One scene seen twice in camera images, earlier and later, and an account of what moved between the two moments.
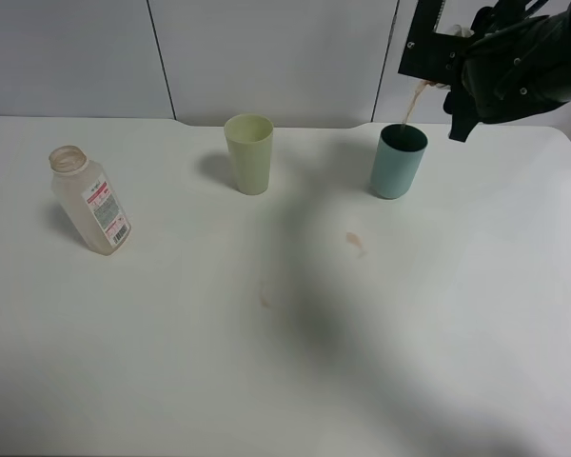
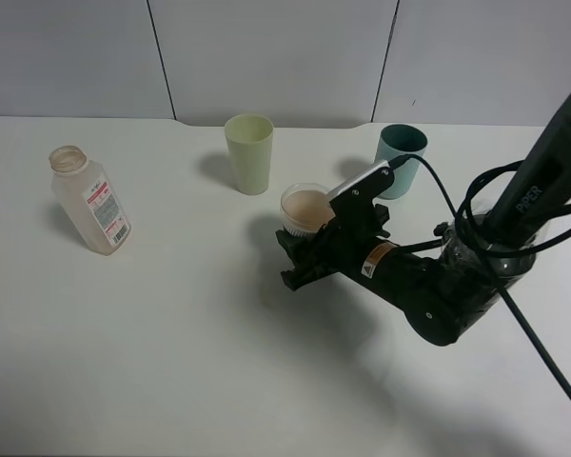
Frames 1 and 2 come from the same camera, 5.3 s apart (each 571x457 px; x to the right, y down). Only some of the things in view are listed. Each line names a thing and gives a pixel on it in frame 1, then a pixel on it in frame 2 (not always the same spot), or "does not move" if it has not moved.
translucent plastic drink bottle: x=90 y=200 does not move
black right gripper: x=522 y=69 -> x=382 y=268
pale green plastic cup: x=249 y=137 does not move
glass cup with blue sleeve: x=444 y=52 -> x=305 y=208
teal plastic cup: x=398 y=160 does not move
